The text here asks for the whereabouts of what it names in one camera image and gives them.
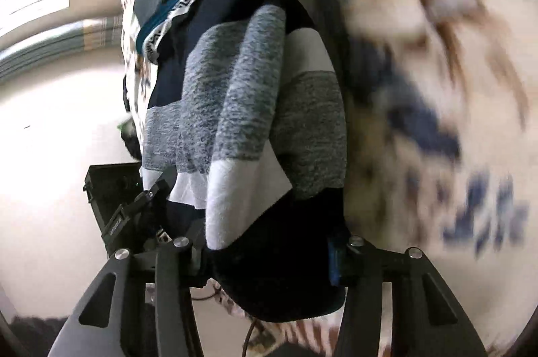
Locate navy grey striped sweater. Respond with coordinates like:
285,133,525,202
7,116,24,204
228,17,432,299
133,0,347,322

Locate left blue-grey curtain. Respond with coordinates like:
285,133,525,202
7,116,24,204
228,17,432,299
0,15,122,83

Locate floral cream bed blanket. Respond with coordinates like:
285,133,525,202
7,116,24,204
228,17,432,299
121,0,537,356

